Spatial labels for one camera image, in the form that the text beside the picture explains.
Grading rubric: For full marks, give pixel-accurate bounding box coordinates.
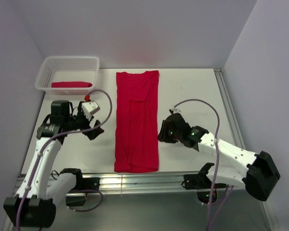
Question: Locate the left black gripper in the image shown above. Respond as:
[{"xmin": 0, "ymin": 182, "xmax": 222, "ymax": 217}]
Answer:
[{"xmin": 65, "ymin": 102, "xmax": 104, "ymax": 140}]

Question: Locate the red t shirt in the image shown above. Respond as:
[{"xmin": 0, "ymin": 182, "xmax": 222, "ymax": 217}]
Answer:
[
  {"xmin": 51, "ymin": 81, "xmax": 92, "ymax": 88},
  {"xmin": 114, "ymin": 70, "xmax": 159, "ymax": 173}
]

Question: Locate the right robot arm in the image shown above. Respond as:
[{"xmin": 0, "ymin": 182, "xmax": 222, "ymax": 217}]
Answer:
[{"xmin": 158, "ymin": 113, "xmax": 280, "ymax": 201}]

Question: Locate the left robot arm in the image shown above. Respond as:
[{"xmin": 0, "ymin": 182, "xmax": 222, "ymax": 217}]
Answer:
[{"xmin": 3, "ymin": 100, "xmax": 104, "ymax": 230}]

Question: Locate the rolled red t shirt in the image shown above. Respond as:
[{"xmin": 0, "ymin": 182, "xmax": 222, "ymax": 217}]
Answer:
[{"xmin": 51, "ymin": 81, "xmax": 92, "ymax": 88}]

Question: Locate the white plastic basket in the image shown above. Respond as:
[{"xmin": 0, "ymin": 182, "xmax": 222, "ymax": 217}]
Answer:
[{"xmin": 35, "ymin": 56, "xmax": 100, "ymax": 95}]

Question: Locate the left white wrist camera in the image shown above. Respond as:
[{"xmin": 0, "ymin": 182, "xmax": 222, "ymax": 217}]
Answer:
[{"xmin": 81, "ymin": 101, "xmax": 100, "ymax": 120}]

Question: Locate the aluminium front rail frame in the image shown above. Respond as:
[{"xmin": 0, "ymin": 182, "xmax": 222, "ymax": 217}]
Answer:
[{"xmin": 2, "ymin": 168, "xmax": 280, "ymax": 231}]

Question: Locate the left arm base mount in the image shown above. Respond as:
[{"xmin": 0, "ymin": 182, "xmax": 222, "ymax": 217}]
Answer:
[{"xmin": 66, "ymin": 177, "xmax": 100, "ymax": 207}]

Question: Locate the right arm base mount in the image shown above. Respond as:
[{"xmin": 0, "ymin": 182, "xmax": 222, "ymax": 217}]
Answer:
[{"xmin": 181, "ymin": 171, "xmax": 227, "ymax": 204}]

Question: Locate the aluminium right rail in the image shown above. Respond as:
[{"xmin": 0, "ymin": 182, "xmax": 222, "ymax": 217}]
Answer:
[{"xmin": 213, "ymin": 68, "xmax": 252, "ymax": 169}]

